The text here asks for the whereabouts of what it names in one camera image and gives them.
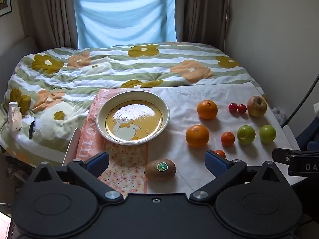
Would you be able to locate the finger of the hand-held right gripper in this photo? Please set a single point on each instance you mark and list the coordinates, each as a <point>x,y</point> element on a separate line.
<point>280,155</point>

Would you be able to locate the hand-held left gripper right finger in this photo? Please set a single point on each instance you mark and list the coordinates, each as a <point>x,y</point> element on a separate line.
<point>214,161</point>

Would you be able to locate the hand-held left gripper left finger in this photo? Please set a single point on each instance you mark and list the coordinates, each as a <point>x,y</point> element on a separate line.
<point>99,160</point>

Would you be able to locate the green apple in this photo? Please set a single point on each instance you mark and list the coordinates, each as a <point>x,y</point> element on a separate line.
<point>246,134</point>
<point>268,134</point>

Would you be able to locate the large orange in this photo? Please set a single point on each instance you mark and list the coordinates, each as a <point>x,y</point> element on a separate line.
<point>207,109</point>
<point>197,135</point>

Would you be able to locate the cream plate with duck print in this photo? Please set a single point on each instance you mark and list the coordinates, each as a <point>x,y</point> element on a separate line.
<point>134,124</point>

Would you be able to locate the wrinkled brown apple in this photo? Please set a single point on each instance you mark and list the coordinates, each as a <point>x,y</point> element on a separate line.
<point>256,107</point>

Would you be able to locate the brown kiwi with green sticker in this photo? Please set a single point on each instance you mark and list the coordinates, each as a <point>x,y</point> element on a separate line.
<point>154,174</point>

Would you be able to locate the red cherry tomato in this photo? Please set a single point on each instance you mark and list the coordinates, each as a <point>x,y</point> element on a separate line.
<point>242,108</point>
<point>233,107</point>

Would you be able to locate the pink floral cloth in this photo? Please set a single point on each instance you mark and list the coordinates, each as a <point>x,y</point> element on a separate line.
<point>124,164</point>

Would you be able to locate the dark blue cloth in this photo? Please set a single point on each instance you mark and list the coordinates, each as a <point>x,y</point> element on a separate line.
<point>307,135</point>

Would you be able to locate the white plastic bag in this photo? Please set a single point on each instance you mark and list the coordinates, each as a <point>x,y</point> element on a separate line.
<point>279,115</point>

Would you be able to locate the white cloth with pink edge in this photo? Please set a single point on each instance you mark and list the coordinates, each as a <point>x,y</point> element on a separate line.
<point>179,129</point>

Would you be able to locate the small black device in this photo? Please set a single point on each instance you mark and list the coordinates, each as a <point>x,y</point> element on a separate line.
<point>31,130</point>

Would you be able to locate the floral striped quilt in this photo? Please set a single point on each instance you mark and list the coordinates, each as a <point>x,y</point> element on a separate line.
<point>149,67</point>

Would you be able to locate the light grey laptop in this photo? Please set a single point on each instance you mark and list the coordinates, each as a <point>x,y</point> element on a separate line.
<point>5,226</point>

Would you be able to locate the light blue window cloth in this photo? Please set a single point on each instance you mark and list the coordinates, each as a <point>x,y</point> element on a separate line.
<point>124,20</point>

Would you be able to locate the brown curtain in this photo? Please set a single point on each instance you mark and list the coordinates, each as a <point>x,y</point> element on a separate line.
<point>49,12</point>
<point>199,12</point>

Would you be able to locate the grey bed frame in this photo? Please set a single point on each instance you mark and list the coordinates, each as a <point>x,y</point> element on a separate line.
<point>17,49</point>

